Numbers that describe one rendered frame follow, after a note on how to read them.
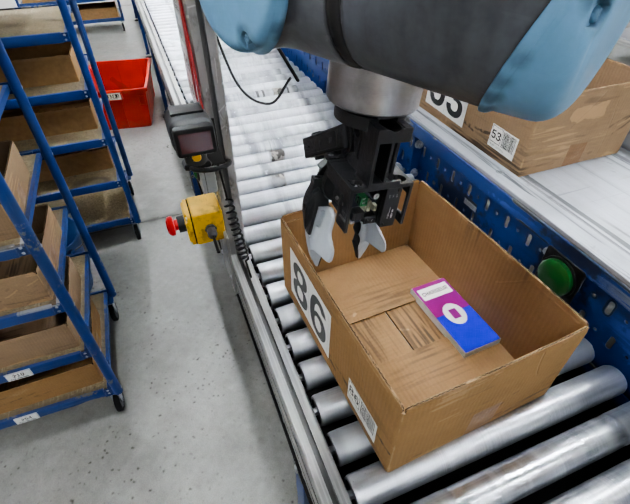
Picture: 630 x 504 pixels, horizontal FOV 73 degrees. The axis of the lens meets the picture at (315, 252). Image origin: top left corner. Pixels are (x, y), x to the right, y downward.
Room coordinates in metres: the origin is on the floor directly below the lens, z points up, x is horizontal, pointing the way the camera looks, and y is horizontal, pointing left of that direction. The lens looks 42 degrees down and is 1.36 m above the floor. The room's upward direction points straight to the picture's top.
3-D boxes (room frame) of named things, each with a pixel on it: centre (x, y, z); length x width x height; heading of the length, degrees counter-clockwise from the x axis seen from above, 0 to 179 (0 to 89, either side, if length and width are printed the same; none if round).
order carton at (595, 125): (1.01, -0.49, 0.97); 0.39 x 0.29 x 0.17; 22
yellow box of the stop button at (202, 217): (0.65, 0.22, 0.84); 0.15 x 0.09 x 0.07; 22
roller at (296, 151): (1.15, 0.06, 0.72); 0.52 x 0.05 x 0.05; 112
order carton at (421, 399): (0.47, -0.15, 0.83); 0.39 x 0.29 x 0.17; 24
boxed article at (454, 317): (0.50, -0.25, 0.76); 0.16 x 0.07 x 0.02; 24
